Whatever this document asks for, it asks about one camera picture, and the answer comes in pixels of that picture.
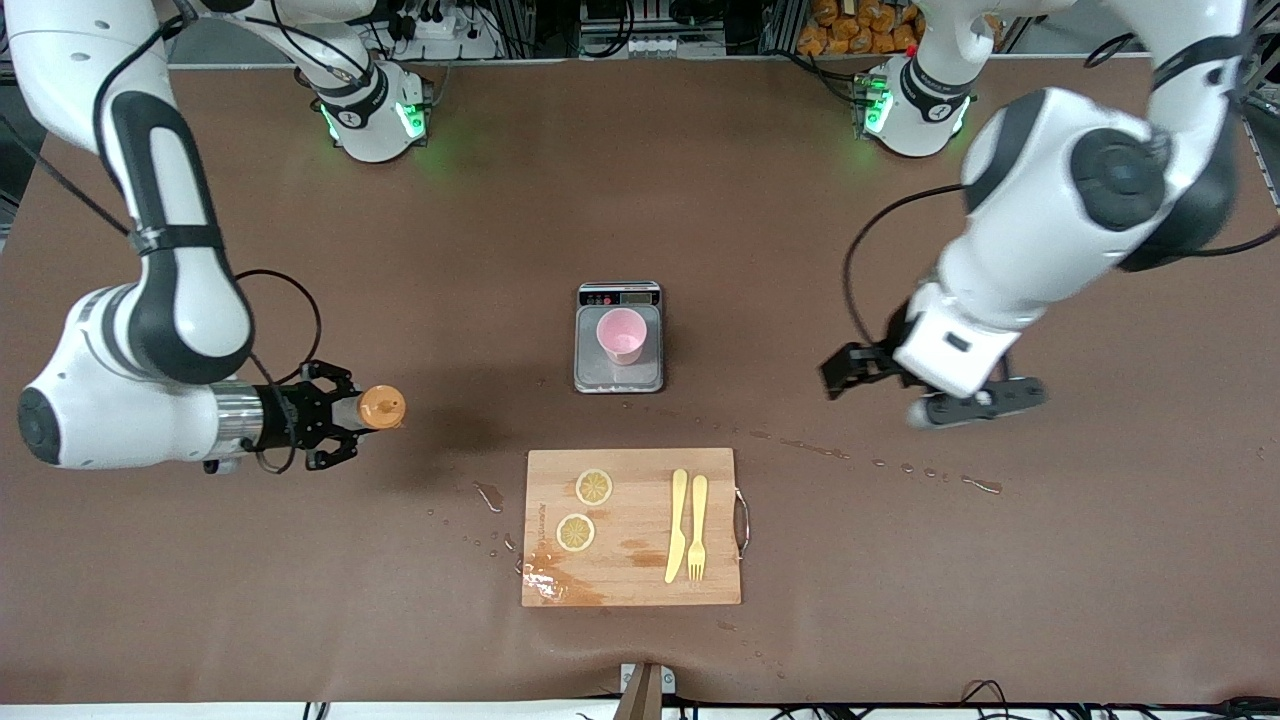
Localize squeeze bottle with orange cap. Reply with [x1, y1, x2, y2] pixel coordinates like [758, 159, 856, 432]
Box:
[333, 385, 407, 431]

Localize pink plastic cup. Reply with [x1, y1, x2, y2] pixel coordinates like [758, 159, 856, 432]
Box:
[596, 308, 648, 366]

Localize yellow plastic fork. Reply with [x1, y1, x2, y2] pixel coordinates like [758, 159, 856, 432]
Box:
[687, 474, 709, 583]

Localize brown table mat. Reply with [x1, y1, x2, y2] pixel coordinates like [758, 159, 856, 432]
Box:
[0, 55, 1280, 706]

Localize yellow plastic knife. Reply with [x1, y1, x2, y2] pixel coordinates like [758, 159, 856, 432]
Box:
[664, 468, 690, 585]

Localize grey digital kitchen scale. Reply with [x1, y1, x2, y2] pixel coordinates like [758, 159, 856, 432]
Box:
[573, 281, 665, 395]

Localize orange snack packets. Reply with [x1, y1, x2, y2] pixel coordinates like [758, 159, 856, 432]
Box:
[797, 0, 923, 57]

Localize white power strip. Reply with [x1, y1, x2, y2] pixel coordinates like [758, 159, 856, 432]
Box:
[385, 0, 501, 61]

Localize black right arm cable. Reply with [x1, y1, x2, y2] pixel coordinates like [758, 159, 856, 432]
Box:
[93, 0, 324, 476]

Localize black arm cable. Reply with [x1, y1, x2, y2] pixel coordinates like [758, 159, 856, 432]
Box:
[843, 30, 1280, 346]
[93, 0, 324, 476]

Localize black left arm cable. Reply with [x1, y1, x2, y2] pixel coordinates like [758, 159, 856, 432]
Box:
[843, 30, 1280, 346]

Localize wooden cutting board metal handle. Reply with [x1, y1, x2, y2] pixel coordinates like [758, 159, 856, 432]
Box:
[520, 447, 751, 609]

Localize metal table clamp bracket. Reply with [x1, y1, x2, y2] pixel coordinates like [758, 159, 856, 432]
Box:
[619, 662, 677, 720]

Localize aluminium frame rail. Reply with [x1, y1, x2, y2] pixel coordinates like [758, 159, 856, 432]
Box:
[1240, 100, 1280, 211]

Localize black cable bundle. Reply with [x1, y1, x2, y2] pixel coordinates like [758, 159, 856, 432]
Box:
[960, 680, 1280, 720]

